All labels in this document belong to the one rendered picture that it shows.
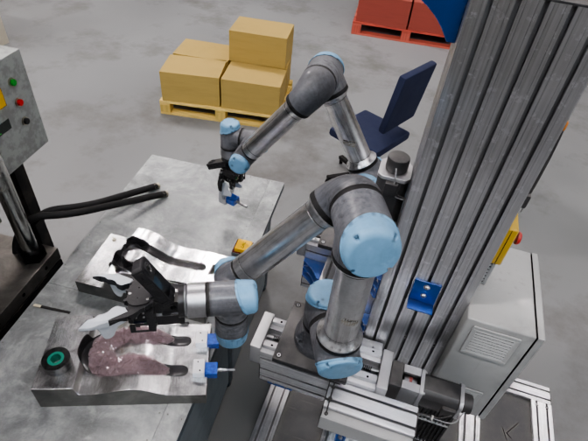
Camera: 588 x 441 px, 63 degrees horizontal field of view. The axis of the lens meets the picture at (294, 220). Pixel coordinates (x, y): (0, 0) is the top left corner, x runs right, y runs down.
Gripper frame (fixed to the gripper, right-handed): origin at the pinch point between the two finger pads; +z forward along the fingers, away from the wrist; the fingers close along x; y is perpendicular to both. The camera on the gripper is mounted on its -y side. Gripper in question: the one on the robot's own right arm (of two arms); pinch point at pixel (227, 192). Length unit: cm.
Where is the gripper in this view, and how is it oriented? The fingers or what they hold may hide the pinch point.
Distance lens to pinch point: 205.7
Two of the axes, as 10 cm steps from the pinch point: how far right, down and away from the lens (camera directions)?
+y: 8.4, 4.1, -3.6
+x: 5.4, -5.3, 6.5
